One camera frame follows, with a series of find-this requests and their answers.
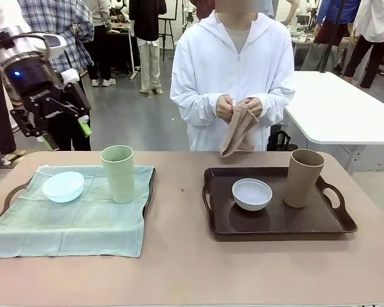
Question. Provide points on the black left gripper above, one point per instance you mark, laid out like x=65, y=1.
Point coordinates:
x=38, y=89

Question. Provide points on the light blue bowl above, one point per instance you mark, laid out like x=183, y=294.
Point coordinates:
x=63, y=188

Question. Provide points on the pale green cup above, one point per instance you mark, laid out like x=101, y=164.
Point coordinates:
x=118, y=179

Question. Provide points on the person in black top white trousers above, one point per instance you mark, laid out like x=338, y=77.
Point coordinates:
x=147, y=19

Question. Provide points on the person in plaid shirt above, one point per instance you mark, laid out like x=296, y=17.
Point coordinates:
x=67, y=25

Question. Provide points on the teal cloth mat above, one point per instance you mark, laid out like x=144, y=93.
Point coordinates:
x=76, y=224

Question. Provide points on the person in white shirt black trousers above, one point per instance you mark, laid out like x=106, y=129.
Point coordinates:
x=371, y=19

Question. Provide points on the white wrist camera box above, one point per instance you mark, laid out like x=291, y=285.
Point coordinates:
x=71, y=76

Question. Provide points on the person in white hoodie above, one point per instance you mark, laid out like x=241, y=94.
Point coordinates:
x=211, y=64

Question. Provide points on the person's right forearm white sleeve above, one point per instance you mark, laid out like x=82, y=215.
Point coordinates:
x=192, y=102

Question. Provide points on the white side table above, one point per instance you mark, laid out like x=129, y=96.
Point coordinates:
x=339, y=108

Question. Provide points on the black tripod stand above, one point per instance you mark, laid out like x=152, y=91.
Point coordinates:
x=327, y=57

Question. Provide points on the dark tray under white bowl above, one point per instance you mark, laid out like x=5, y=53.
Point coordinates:
x=291, y=220

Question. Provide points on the person in maroon trousers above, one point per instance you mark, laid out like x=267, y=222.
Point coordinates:
x=1, y=112

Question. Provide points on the background work desk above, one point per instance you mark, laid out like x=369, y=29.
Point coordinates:
x=121, y=35

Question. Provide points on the black easel stand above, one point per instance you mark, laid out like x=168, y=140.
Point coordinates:
x=168, y=32

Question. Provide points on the person's right hand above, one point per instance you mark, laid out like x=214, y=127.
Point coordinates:
x=224, y=107

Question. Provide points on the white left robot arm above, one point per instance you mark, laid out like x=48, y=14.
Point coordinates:
x=28, y=44

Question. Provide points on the person's left forearm white sleeve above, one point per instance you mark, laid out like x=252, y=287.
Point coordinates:
x=276, y=105

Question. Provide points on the dark tray under blue bowl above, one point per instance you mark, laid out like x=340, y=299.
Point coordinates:
x=151, y=180

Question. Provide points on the black backpack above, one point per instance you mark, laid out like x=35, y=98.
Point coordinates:
x=280, y=140

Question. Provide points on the brown cup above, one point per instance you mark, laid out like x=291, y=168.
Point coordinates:
x=302, y=182

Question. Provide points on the brown cloth mat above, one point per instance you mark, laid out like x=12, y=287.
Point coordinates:
x=238, y=137

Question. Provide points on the person's left hand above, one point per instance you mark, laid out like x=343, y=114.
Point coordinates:
x=254, y=105

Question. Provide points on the person in blue shirt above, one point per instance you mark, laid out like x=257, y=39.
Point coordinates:
x=334, y=9

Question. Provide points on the white bowl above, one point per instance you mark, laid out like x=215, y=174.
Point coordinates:
x=252, y=195

